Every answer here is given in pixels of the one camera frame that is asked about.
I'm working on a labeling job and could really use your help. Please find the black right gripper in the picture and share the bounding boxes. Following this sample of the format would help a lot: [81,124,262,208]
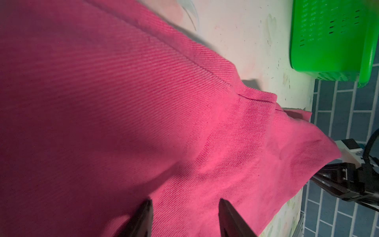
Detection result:
[311,163,379,212]

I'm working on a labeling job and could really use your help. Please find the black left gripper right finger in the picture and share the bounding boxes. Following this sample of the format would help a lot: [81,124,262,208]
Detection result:
[219,198,257,237]

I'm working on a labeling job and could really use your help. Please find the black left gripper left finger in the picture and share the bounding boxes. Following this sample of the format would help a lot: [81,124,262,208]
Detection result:
[116,199,154,237]

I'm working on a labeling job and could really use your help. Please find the pink long pants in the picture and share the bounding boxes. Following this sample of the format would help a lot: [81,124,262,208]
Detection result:
[1,1,341,237]

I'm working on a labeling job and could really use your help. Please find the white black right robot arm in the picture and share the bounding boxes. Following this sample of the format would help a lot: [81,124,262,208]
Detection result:
[311,130,379,212]

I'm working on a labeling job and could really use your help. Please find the green plastic basket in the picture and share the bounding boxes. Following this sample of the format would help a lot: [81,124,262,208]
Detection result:
[290,0,379,88]

